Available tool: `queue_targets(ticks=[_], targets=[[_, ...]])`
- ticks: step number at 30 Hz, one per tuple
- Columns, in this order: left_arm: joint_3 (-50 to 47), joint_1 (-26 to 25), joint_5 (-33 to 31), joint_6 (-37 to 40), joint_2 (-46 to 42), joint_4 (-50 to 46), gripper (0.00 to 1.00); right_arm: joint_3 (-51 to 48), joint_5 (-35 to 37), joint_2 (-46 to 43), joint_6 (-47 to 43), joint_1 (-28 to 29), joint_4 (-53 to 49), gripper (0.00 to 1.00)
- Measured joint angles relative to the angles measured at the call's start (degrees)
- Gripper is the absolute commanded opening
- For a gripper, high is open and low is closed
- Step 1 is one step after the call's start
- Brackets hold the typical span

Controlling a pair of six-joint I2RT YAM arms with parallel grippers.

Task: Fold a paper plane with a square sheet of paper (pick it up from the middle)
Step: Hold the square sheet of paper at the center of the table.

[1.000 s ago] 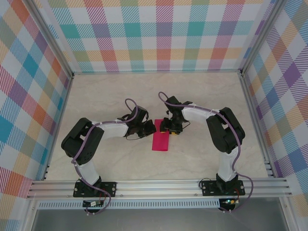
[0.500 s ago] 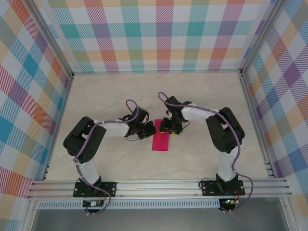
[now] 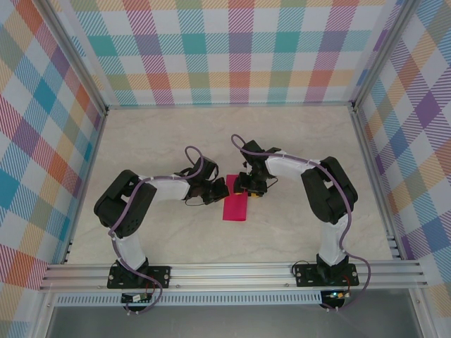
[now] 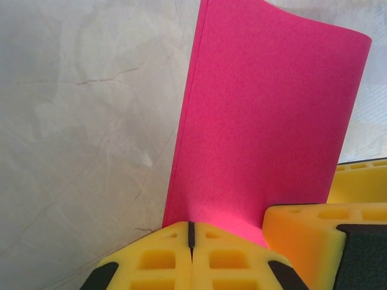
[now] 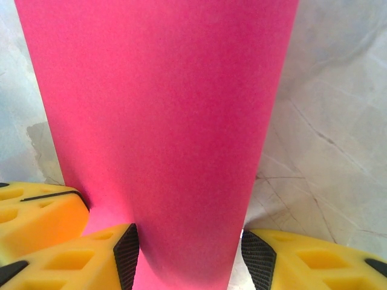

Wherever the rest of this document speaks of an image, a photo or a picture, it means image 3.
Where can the aluminium corner post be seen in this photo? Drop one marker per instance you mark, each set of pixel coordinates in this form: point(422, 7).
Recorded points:
point(384, 53)
point(75, 58)

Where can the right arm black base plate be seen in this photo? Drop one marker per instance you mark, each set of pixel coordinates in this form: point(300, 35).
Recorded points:
point(306, 278)

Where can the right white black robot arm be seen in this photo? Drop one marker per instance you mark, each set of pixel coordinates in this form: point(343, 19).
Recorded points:
point(289, 169)

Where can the long aluminium table edge rail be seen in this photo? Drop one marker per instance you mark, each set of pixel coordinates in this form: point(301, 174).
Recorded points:
point(229, 105)

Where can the aluminium mounting rail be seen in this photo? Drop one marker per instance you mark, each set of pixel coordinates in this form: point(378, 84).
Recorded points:
point(229, 274)

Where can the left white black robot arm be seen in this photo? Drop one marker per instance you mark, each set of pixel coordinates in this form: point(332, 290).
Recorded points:
point(165, 190)

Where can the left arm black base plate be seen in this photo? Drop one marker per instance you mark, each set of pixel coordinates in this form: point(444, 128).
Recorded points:
point(160, 276)

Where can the aluminium table side rail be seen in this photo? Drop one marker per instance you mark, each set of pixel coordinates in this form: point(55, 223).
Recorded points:
point(87, 179)
point(374, 176)

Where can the pink paper sheet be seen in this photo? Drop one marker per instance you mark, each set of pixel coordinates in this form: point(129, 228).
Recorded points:
point(234, 209)

